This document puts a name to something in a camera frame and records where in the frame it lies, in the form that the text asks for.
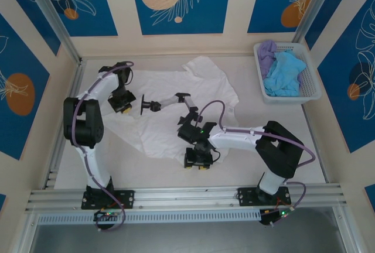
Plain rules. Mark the white t-shirt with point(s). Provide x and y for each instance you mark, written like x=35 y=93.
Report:
x=164 y=136

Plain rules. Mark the white plastic mesh basket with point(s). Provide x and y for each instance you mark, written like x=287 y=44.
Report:
x=310 y=86

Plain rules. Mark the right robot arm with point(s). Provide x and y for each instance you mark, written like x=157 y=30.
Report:
x=278 y=150

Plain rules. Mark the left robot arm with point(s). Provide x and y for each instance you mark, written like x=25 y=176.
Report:
x=85 y=124

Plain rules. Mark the grey metal panel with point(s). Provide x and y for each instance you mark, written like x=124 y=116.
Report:
x=187 y=238

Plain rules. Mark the purple t-shirt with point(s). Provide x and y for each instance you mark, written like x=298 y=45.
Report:
x=265 y=56

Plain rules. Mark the light blue t-shirt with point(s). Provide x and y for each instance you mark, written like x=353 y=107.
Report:
x=284 y=71

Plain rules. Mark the long aluminium mounting rail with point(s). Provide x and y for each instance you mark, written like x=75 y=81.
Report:
x=187 y=197

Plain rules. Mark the aluminium table side rail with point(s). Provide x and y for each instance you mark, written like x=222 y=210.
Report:
x=310 y=124
x=75 y=83

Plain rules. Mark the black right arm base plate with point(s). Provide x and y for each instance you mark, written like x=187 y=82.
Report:
x=246 y=196

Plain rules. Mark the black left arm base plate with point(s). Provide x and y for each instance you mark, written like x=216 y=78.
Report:
x=126 y=198

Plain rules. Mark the blue floral wall panel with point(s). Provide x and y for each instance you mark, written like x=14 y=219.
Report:
x=337 y=103
x=263 y=1
x=205 y=15
x=328 y=15
x=17 y=59
x=29 y=21
x=88 y=15

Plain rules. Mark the aluminium frame post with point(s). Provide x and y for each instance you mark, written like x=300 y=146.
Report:
x=311 y=15
x=52 y=15

